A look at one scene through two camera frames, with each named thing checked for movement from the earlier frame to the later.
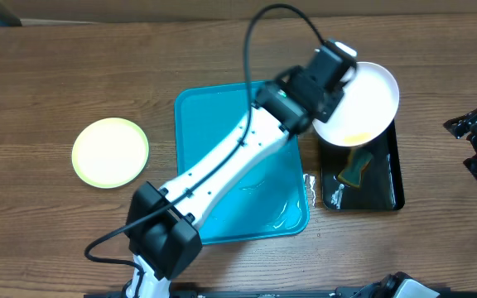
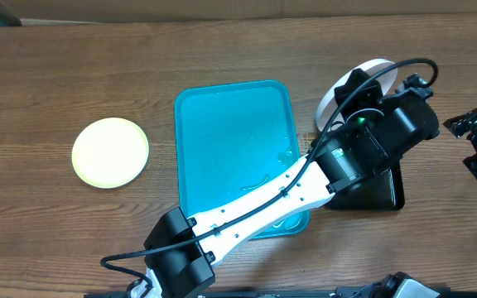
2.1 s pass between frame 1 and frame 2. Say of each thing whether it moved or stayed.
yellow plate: stayed
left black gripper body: moved
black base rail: stayed
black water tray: stayed
